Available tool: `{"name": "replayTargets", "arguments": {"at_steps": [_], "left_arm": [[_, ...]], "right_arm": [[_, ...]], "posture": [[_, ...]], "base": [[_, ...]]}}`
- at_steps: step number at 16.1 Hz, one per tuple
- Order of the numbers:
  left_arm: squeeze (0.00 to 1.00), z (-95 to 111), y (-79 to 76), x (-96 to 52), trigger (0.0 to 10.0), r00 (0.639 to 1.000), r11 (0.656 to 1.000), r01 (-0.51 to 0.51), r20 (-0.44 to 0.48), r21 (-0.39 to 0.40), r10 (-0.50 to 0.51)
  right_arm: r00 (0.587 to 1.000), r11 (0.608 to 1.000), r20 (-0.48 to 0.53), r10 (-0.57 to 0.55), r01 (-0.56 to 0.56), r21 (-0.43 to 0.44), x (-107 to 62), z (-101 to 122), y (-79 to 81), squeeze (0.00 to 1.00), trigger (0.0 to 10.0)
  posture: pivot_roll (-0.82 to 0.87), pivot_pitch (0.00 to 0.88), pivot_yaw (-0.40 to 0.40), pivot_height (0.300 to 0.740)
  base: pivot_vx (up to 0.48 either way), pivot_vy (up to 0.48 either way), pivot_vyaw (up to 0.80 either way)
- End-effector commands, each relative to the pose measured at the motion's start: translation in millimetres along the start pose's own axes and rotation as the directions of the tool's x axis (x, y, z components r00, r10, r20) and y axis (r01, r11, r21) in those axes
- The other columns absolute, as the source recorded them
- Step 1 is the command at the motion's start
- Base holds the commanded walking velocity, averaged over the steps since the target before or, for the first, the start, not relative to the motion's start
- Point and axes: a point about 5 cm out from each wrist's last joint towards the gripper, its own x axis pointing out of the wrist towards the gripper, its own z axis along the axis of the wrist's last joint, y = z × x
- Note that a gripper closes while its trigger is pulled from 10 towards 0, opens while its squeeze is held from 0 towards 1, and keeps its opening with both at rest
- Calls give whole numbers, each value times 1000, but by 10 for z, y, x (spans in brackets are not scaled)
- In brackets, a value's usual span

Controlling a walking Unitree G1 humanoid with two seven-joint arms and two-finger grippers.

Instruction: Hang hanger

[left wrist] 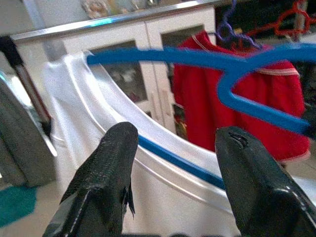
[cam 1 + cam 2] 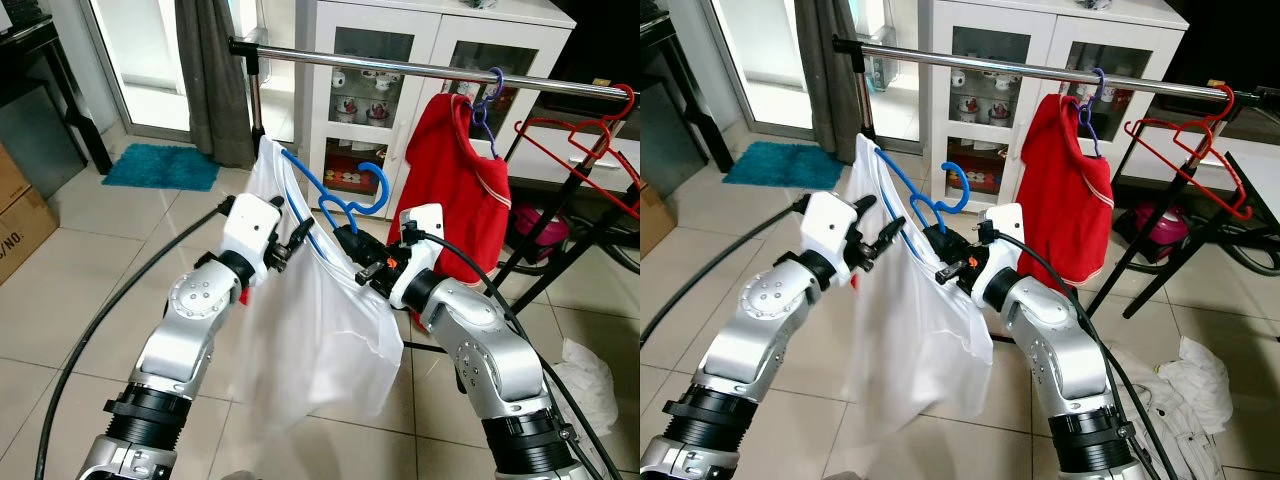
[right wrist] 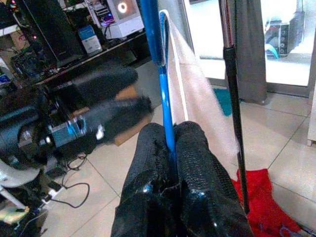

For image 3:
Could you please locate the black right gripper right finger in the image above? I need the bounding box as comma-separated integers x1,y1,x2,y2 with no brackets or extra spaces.
174,120,255,237

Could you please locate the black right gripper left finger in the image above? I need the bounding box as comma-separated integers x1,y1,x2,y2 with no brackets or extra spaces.
111,122,178,237

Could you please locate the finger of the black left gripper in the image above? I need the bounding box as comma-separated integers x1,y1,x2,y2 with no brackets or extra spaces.
86,96,154,146
71,65,139,100

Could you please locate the blue clothes hanger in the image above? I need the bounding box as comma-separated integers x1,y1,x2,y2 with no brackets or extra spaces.
139,0,179,185

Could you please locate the large cardboard box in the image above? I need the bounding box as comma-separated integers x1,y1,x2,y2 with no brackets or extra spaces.
71,85,153,146

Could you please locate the black desk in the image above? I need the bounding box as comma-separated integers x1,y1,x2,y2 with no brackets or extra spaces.
32,32,149,86

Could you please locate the blue and white box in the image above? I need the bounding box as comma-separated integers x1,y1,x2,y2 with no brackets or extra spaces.
78,24,103,55

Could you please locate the white hanging garment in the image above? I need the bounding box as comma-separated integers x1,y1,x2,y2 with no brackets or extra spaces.
159,9,240,168

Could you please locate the white computer case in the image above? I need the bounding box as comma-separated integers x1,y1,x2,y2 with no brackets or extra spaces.
85,0,145,40

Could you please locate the teal floor mat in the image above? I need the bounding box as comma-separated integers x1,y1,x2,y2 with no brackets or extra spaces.
213,88,233,117

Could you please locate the white power adapter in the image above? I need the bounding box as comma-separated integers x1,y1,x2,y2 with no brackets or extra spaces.
40,181,65,204

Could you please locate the black computer tower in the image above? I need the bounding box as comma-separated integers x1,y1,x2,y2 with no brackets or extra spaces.
17,0,84,69

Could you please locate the red crumpled garment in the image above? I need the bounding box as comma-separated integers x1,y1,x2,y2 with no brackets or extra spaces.
231,168,303,237

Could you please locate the chrome and black clothes rack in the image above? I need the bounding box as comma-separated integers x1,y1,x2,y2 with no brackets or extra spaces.
218,0,250,214

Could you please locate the glass sliding door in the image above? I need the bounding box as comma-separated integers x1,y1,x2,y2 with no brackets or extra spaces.
182,0,316,98

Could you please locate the grey curtain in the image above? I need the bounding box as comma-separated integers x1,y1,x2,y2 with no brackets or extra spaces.
232,0,269,105

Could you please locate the black floor cable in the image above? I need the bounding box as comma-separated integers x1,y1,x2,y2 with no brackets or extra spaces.
53,152,91,209

